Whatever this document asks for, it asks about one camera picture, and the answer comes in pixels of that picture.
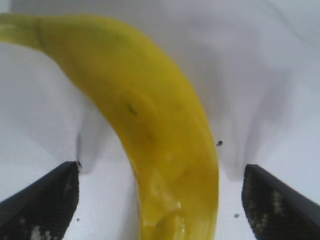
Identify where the yellow banana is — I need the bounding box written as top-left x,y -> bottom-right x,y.
0,12 -> 221,240

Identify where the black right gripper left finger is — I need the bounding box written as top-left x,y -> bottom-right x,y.
0,161 -> 81,240

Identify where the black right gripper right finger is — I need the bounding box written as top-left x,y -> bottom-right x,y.
240,163 -> 320,240

